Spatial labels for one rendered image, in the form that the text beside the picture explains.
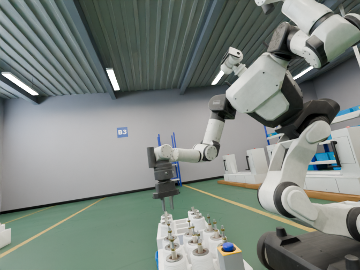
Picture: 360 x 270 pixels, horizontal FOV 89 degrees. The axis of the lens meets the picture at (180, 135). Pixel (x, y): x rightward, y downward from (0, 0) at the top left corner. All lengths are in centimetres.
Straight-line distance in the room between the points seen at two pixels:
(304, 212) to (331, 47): 58
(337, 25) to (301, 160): 53
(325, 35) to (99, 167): 719
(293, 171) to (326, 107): 36
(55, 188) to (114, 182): 195
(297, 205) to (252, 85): 52
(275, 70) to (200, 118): 700
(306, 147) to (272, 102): 24
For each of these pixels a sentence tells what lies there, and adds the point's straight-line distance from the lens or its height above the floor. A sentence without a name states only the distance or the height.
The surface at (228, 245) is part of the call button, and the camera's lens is 79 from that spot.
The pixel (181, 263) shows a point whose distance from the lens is 93.
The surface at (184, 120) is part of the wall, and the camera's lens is 763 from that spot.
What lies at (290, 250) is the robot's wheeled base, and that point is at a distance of 110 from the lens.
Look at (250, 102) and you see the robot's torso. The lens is 93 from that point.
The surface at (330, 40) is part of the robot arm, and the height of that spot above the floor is 90.
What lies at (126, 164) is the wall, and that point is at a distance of 725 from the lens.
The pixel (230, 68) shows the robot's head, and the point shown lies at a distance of 99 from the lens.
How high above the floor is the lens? 63
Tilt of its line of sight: 10 degrees up
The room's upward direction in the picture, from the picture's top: 8 degrees counter-clockwise
